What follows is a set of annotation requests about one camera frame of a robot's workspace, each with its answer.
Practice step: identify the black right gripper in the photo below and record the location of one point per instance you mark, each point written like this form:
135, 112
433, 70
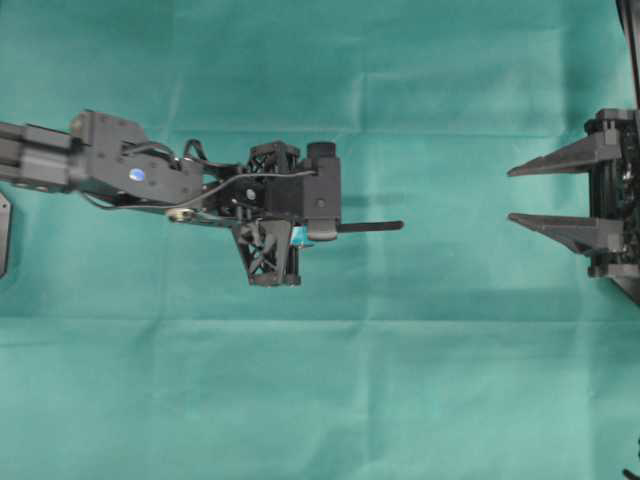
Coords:
611, 235

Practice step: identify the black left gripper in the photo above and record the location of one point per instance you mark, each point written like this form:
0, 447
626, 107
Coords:
267, 241

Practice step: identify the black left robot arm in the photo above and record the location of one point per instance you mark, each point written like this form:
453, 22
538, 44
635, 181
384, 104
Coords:
113, 165

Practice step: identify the green table cloth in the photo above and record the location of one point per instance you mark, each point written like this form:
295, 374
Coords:
462, 346

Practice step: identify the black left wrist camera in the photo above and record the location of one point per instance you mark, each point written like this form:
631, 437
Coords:
322, 191

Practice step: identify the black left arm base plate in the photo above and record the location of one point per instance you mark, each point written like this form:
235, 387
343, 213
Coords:
6, 225

